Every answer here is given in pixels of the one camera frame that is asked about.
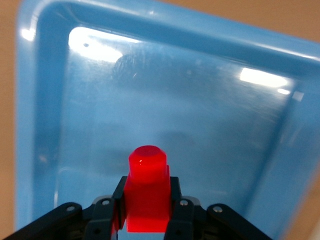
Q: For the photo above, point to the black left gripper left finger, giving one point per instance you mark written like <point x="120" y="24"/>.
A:
<point x="105" y="215"/>

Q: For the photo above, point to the blue plastic tray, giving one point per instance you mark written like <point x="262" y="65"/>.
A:
<point x="175" y="100"/>

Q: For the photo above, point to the red block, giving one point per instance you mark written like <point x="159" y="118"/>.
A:
<point x="147" y="195"/>

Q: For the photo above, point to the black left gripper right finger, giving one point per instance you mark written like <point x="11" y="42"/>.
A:
<point x="181" y="215"/>

